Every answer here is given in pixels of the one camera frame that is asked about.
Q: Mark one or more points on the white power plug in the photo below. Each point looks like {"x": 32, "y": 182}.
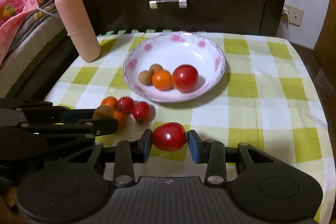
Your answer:
{"x": 284, "y": 14}

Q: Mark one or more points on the red cherry tomato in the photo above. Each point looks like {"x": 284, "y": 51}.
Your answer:
{"x": 168, "y": 137}
{"x": 126, "y": 105}
{"x": 141, "y": 110}

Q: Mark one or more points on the mandarin orange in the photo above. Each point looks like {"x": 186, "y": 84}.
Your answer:
{"x": 121, "y": 117}
{"x": 162, "y": 80}
{"x": 109, "y": 102}

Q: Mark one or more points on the brown wooden wardrobe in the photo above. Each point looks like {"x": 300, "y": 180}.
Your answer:
{"x": 326, "y": 50}

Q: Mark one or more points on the green foam mat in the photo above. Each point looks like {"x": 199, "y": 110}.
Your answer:
{"x": 123, "y": 32}

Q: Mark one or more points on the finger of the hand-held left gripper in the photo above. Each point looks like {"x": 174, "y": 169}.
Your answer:
{"x": 78, "y": 115}
{"x": 105, "y": 127}

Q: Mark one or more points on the pink ribbed cylinder container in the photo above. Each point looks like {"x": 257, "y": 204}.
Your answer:
{"x": 78, "y": 27}

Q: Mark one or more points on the dark bed frame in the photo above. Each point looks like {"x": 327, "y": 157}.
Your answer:
{"x": 52, "y": 74}

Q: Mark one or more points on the beige mattress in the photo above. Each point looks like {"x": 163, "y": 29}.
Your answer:
{"x": 31, "y": 56}

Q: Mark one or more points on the tan longan fruit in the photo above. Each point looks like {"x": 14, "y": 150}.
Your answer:
{"x": 145, "y": 77}
{"x": 156, "y": 68}

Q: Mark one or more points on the white floral bowl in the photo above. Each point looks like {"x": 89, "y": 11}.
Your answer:
{"x": 183, "y": 53}

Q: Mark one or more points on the large red tomato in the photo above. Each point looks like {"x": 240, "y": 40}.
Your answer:
{"x": 185, "y": 79}

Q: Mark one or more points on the wall socket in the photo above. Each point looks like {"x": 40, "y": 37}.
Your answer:
{"x": 296, "y": 15}

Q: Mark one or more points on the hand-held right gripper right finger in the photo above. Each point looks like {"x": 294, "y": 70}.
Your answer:
{"x": 193, "y": 148}

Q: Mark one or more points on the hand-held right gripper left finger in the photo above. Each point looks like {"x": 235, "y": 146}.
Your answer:
{"x": 147, "y": 145}

